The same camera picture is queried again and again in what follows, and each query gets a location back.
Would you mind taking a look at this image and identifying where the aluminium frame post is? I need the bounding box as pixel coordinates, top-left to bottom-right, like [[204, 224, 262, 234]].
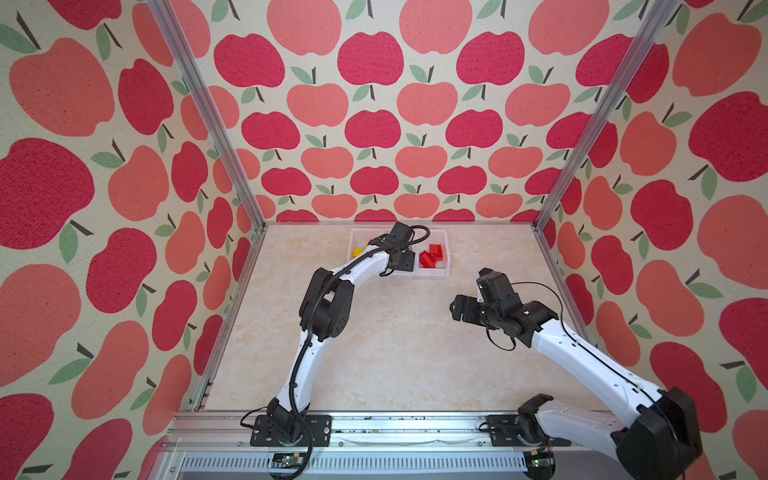
[[148, 1, 267, 235], [532, 0, 682, 234]]

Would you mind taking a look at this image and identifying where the white left plastic bin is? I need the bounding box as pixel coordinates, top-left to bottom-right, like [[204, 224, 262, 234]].
[[346, 228, 388, 284]]

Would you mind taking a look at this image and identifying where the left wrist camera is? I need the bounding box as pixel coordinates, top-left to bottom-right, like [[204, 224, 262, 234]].
[[368, 222, 414, 250]]

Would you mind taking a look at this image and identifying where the aluminium right frame post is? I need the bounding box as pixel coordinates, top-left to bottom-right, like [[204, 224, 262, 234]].
[[532, 0, 682, 234]]

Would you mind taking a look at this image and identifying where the aluminium left frame post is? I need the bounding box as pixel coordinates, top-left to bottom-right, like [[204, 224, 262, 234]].
[[148, 1, 267, 235]]

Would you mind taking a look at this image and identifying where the red long lego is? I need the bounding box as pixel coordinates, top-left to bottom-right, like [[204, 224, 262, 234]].
[[419, 250, 437, 269]]

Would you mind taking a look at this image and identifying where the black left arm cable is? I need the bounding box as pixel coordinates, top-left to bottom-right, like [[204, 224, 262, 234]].
[[239, 224, 432, 480]]

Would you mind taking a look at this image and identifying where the white middle plastic bin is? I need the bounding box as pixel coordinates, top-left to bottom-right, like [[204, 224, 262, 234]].
[[380, 265, 414, 277]]

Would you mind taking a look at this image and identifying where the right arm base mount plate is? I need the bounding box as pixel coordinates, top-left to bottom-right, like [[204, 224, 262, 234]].
[[478, 414, 572, 448]]

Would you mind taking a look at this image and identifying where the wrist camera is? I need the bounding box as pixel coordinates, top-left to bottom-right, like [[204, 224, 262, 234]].
[[368, 222, 414, 250], [476, 268, 522, 312]]

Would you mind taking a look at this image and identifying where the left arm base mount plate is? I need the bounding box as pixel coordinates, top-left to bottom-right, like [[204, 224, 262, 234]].
[[250, 415, 333, 447]]

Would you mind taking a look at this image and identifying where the white plastic bin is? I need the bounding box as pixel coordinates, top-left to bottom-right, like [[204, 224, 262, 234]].
[[380, 265, 414, 277], [346, 228, 388, 284], [412, 229, 451, 277]]

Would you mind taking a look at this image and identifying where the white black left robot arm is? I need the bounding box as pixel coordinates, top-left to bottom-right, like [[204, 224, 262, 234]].
[[267, 246, 416, 444]]

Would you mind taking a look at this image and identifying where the white right plastic bin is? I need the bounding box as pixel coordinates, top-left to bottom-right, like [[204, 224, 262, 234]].
[[412, 229, 451, 277]]

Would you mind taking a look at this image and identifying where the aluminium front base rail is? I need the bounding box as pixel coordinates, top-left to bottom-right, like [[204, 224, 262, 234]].
[[141, 411, 628, 479]]

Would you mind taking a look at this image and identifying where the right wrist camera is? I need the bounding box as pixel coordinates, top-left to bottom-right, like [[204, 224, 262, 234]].
[[476, 268, 522, 312]]

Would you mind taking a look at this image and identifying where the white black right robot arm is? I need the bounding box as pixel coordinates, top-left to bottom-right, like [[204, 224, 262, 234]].
[[449, 295, 703, 479]]

